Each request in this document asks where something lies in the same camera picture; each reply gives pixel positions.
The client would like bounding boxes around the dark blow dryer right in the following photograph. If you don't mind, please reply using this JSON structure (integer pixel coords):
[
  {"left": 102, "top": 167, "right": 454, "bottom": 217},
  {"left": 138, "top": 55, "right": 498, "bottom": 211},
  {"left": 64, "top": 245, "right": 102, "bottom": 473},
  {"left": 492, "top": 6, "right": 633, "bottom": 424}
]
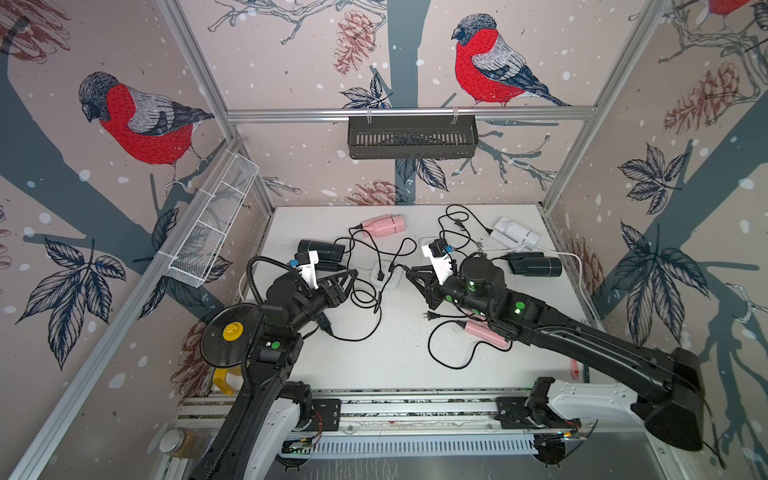
[{"left": 503, "top": 252, "right": 563, "bottom": 278}]

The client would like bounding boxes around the white folded blow dryer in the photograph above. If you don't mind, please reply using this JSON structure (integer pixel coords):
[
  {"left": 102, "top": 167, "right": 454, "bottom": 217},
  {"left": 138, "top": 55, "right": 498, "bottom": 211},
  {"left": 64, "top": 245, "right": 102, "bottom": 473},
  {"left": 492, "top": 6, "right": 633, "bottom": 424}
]
[{"left": 490, "top": 217, "right": 541, "bottom": 250}]

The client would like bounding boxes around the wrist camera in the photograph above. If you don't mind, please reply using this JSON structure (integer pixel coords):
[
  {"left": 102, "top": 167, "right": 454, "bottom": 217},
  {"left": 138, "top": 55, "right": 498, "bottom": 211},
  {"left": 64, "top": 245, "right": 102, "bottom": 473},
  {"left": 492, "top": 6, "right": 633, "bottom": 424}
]
[
  {"left": 427, "top": 238, "right": 455, "bottom": 285},
  {"left": 289, "top": 250, "right": 319, "bottom": 290}
]

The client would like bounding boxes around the black cord of front pink dryer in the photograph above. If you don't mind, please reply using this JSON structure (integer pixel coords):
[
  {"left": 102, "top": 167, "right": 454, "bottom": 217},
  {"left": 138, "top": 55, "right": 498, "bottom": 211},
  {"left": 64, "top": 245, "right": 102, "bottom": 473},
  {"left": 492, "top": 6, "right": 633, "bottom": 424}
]
[{"left": 423, "top": 309, "right": 514, "bottom": 371}]

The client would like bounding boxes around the white cable of right strip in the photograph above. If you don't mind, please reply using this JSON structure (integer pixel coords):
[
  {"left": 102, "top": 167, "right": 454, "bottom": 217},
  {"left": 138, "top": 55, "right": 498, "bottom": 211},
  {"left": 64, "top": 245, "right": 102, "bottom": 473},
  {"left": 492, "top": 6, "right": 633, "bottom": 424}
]
[{"left": 479, "top": 242, "right": 592, "bottom": 313}]

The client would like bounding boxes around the black cord of white dryer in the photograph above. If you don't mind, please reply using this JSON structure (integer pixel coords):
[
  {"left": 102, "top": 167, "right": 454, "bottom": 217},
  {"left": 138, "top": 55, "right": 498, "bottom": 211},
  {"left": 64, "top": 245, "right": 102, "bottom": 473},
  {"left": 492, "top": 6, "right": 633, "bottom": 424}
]
[{"left": 437, "top": 203, "right": 496, "bottom": 250}]

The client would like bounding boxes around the white wire mesh basket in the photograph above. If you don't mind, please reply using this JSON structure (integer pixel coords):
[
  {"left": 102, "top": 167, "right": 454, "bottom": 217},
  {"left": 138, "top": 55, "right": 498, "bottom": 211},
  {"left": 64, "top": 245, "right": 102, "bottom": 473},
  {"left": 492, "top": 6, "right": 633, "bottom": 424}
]
[{"left": 165, "top": 151, "right": 259, "bottom": 288}]

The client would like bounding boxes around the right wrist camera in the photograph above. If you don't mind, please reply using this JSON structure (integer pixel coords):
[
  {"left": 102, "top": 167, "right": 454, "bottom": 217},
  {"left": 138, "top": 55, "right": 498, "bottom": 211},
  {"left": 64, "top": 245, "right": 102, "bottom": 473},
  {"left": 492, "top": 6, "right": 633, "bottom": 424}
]
[{"left": 427, "top": 238, "right": 455, "bottom": 285}]

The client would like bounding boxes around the black cord of back pink dryer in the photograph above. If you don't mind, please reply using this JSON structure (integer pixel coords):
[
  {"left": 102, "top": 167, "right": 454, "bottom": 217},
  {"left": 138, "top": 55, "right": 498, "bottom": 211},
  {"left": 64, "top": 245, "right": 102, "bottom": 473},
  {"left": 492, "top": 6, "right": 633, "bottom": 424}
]
[{"left": 344, "top": 224, "right": 419, "bottom": 283}]

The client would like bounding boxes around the spoon with red handle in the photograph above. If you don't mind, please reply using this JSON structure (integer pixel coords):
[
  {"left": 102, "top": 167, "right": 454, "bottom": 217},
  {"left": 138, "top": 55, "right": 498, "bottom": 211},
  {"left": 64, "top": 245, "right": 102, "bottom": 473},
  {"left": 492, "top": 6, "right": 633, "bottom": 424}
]
[{"left": 571, "top": 360, "right": 581, "bottom": 382}]

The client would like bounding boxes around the pink folded blow dryer front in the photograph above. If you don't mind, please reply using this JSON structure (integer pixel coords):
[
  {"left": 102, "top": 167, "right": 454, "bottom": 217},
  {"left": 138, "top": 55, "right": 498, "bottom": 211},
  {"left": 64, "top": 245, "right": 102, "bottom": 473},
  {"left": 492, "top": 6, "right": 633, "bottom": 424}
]
[{"left": 464, "top": 321, "right": 512, "bottom": 351}]

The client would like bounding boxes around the yellow pot with lid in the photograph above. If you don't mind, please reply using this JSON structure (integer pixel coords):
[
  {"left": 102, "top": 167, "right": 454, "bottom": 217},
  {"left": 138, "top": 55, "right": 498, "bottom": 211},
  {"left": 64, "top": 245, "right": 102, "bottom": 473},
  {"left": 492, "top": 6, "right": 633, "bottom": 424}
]
[{"left": 200, "top": 303, "right": 261, "bottom": 396}]

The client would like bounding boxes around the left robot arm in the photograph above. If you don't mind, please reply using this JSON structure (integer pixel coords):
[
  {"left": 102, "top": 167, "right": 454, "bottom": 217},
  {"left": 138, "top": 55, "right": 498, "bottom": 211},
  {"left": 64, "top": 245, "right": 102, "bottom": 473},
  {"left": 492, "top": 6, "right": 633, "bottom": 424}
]
[{"left": 190, "top": 269, "right": 358, "bottom": 479}]

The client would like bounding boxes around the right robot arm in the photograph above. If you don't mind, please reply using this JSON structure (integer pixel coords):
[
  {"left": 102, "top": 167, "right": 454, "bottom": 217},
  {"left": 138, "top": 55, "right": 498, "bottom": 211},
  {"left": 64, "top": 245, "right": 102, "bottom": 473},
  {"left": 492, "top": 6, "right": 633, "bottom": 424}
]
[{"left": 406, "top": 256, "right": 705, "bottom": 451}]

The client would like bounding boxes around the black cord of dark dryer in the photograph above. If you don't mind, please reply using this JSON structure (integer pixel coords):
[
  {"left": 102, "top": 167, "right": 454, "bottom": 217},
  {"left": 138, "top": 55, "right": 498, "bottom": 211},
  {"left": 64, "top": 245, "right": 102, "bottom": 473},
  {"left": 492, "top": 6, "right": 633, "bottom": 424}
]
[{"left": 299, "top": 239, "right": 385, "bottom": 344}]

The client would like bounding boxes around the dark folded blow dryer left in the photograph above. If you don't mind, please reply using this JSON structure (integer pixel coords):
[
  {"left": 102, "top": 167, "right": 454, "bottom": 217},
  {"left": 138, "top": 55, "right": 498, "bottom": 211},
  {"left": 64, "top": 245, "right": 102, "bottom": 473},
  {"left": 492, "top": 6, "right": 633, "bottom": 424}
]
[{"left": 298, "top": 239, "right": 345, "bottom": 263}]

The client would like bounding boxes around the pink blow dryer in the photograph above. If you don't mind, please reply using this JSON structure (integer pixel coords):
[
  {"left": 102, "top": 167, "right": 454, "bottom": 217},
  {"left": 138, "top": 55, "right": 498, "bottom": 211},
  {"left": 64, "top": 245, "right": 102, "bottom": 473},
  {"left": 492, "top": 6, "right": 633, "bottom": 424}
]
[
  {"left": 361, "top": 214, "right": 406, "bottom": 238},
  {"left": 464, "top": 321, "right": 512, "bottom": 351}
]

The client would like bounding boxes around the black metal wall shelf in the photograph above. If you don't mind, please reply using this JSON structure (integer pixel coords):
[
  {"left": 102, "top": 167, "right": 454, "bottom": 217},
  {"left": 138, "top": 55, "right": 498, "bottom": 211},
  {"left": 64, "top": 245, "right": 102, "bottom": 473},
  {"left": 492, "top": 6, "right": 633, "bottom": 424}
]
[{"left": 347, "top": 115, "right": 479, "bottom": 160}]

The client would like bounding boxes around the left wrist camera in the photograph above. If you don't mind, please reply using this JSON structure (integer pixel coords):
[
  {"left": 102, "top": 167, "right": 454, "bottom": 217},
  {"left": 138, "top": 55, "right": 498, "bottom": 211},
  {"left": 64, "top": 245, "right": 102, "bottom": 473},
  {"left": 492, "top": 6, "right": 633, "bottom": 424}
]
[{"left": 289, "top": 250, "right": 319, "bottom": 290}]

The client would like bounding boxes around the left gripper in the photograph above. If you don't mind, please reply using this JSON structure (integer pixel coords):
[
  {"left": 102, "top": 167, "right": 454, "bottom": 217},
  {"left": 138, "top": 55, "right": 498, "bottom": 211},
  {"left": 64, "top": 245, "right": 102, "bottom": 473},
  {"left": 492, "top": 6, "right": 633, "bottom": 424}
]
[{"left": 288, "top": 270, "right": 357, "bottom": 336}]

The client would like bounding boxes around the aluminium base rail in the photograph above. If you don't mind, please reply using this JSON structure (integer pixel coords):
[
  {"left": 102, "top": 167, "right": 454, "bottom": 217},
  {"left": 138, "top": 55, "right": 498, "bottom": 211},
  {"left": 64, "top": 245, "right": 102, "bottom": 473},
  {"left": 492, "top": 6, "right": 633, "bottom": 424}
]
[{"left": 176, "top": 386, "right": 667, "bottom": 436}]

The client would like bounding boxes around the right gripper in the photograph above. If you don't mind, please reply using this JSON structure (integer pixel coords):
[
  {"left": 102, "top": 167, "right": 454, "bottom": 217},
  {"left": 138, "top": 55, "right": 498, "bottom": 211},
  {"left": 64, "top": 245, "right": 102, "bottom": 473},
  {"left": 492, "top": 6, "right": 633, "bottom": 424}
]
[{"left": 407, "top": 261, "right": 495, "bottom": 320}]

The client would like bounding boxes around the glass jar with lid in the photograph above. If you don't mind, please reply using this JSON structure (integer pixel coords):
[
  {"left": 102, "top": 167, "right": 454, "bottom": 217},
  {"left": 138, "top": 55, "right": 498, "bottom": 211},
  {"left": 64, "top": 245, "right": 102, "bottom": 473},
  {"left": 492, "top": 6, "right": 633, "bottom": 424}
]
[{"left": 158, "top": 428, "right": 205, "bottom": 459}]

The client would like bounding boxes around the black cord of pink dryer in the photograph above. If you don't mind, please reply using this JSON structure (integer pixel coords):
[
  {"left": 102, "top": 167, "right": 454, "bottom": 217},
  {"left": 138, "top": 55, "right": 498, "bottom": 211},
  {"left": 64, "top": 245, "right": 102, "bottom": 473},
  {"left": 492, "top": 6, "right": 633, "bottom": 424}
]
[
  {"left": 423, "top": 309, "right": 514, "bottom": 371},
  {"left": 344, "top": 224, "right": 419, "bottom": 283}
]

